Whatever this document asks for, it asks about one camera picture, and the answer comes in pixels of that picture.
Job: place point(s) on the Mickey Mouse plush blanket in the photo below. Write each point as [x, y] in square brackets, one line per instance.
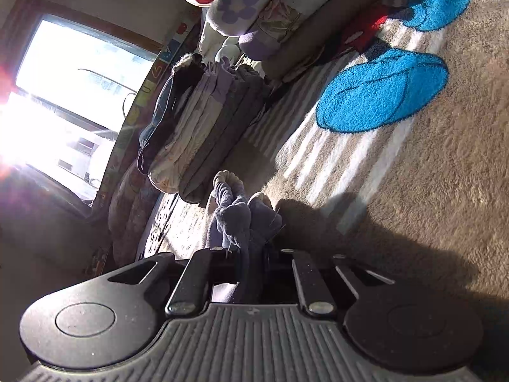
[424, 198]

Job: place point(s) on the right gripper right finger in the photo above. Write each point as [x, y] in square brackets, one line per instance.
[290, 276]

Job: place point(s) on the floral purple bedding stack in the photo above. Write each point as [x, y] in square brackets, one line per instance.
[278, 33]

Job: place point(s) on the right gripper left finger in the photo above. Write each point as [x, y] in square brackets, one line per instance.
[207, 268]

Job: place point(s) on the colourful alphabet foam mat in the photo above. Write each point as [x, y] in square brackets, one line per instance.
[125, 150]

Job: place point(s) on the window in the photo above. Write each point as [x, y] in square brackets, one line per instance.
[64, 109]

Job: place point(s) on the purple grey sweatpants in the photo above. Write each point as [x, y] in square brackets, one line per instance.
[244, 225]

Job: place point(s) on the cream grey clothes stack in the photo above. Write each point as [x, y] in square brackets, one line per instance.
[212, 119]

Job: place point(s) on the pink floral long quilt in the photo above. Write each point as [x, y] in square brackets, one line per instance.
[129, 211]

